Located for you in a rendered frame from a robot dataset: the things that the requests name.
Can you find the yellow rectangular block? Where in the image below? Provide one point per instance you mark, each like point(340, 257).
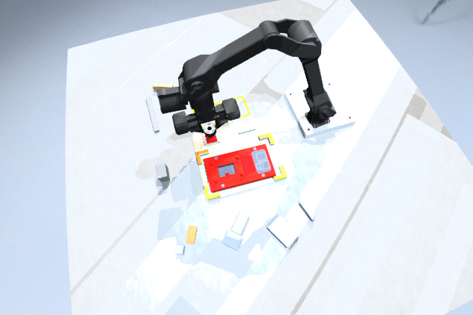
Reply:
point(191, 233)

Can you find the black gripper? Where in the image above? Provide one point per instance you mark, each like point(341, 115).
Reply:
point(220, 113)

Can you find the black wheel with white hub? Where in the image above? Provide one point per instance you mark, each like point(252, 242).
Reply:
point(209, 133)

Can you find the tan wooden block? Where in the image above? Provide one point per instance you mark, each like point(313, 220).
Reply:
point(157, 86)

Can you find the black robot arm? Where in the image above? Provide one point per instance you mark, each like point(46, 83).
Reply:
point(198, 79)

